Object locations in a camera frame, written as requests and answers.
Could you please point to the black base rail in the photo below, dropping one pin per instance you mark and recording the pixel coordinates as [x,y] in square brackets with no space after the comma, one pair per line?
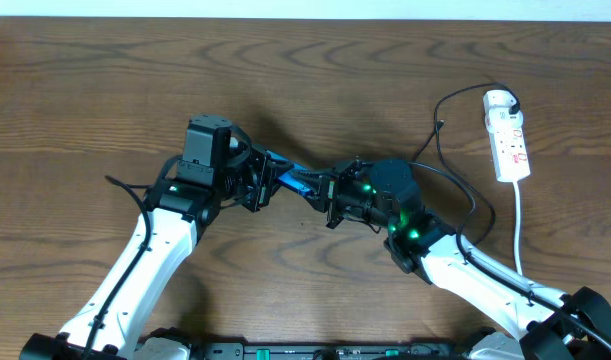
[335,351]

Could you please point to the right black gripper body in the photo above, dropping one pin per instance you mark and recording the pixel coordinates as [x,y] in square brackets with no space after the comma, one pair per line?
[335,195]

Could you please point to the white power strip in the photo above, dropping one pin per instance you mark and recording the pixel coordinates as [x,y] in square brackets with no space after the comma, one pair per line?
[508,146]

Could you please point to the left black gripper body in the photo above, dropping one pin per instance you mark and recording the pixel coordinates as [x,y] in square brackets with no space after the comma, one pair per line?
[260,179]

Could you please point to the blue Galaxy smartphone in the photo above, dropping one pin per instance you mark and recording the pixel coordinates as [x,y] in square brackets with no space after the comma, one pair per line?
[283,172]

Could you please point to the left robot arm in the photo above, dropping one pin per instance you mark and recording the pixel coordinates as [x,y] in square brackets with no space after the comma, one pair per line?
[219,167]

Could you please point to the white USB charger adapter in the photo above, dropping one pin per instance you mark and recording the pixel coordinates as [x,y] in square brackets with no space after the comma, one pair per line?
[500,106]

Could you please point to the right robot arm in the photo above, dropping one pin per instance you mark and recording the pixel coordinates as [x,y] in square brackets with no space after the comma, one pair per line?
[545,322]

